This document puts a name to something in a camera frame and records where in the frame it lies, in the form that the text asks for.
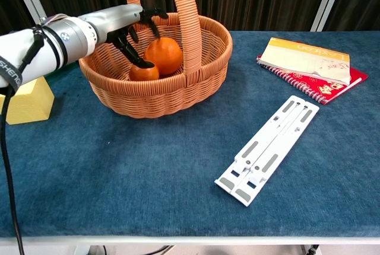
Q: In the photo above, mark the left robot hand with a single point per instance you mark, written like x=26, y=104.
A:
x=115, y=19

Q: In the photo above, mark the big orange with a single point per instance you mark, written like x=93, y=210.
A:
x=166, y=54

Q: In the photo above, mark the small orange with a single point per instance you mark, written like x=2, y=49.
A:
x=144, y=74

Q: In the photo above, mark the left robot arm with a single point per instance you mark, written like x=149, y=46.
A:
x=68, y=41

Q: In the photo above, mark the yellow foam block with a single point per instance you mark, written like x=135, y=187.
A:
x=29, y=103

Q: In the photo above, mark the dark curtain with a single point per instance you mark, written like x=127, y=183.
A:
x=252, y=0

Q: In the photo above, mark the blue velvet tablecloth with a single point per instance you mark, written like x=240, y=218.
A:
x=178, y=178

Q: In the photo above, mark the yellow and white book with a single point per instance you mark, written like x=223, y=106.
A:
x=308, y=59

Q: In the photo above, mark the white folding laptop stand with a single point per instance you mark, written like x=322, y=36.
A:
x=267, y=148

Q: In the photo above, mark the red spiral notebook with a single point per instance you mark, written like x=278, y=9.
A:
x=314, y=87

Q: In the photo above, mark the white table frame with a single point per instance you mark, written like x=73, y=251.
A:
x=190, y=240

